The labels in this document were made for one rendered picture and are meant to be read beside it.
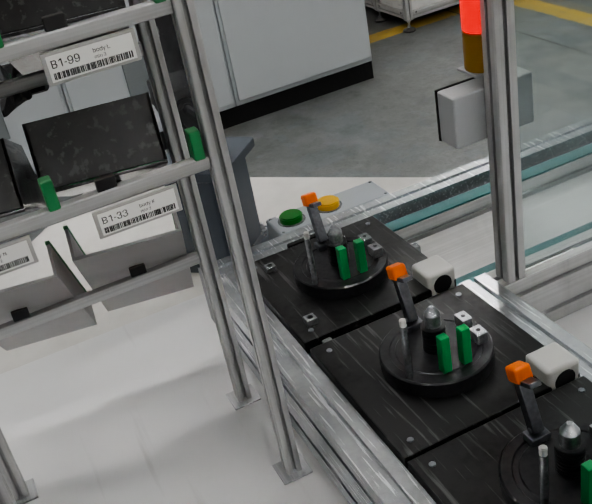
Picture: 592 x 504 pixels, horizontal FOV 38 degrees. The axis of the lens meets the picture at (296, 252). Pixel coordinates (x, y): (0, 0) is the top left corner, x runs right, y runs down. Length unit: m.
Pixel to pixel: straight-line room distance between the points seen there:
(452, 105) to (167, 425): 0.59
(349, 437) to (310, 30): 3.63
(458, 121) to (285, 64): 3.40
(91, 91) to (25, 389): 2.88
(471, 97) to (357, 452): 0.46
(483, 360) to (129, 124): 0.49
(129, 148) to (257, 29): 3.51
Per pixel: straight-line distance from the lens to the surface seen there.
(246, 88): 4.44
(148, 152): 0.91
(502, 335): 1.13
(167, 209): 0.89
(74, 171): 0.91
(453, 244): 1.42
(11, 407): 1.41
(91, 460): 1.26
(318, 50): 4.56
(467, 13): 1.10
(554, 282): 1.30
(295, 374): 1.13
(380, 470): 0.99
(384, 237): 1.36
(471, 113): 1.13
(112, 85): 4.21
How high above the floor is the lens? 1.66
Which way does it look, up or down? 31 degrees down
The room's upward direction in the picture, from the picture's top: 11 degrees counter-clockwise
